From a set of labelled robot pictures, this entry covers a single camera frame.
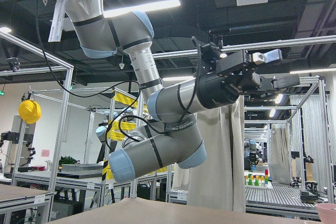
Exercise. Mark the pink bowl with ice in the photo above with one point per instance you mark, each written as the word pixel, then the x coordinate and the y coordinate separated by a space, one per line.
pixel 326 212

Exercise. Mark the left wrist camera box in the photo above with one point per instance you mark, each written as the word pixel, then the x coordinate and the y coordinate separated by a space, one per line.
pixel 210 54

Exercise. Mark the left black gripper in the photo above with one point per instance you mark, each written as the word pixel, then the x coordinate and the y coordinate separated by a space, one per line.
pixel 235 75

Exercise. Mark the yellow hard hat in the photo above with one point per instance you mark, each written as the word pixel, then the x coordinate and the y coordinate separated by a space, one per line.
pixel 29 111

